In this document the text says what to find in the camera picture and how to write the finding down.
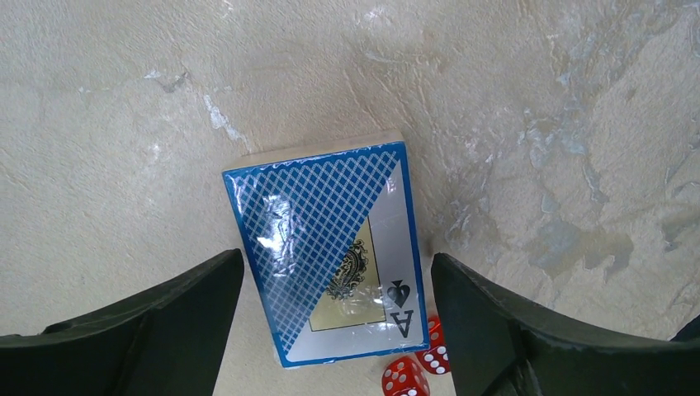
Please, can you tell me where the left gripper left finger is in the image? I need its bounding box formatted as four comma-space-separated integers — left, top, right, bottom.
1, 249, 244, 395

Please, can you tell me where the right red die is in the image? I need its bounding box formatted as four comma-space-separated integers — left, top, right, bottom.
414, 314, 451, 375

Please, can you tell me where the blue playing card deck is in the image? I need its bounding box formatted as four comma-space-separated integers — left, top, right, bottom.
222, 130, 429, 369

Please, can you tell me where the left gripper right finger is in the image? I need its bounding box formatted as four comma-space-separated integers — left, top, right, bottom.
431, 253, 699, 395

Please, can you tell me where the red die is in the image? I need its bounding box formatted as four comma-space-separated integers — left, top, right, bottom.
381, 356, 430, 396
414, 314, 451, 375

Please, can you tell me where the left red die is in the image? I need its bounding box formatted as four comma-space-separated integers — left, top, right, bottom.
381, 356, 430, 396

